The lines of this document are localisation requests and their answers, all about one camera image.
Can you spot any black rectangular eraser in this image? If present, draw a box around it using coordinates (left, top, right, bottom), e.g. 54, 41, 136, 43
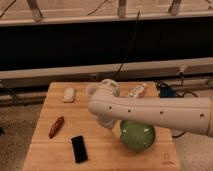
71, 136, 88, 163

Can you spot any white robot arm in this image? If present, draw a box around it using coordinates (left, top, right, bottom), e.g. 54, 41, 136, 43
86, 79, 213, 137

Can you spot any green ceramic bowl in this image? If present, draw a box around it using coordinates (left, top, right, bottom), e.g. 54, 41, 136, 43
120, 121, 156, 152

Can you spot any small white plastic bottle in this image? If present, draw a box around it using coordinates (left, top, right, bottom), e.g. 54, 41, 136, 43
127, 83, 146, 98

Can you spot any reddish brown pen case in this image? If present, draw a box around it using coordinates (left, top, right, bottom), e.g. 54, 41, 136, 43
49, 117, 64, 139

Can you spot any black hanging power cable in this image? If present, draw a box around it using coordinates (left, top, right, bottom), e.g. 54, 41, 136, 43
111, 9, 142, 81

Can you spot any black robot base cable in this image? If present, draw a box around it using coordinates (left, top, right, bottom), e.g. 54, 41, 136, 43
155, 71, 200, 139

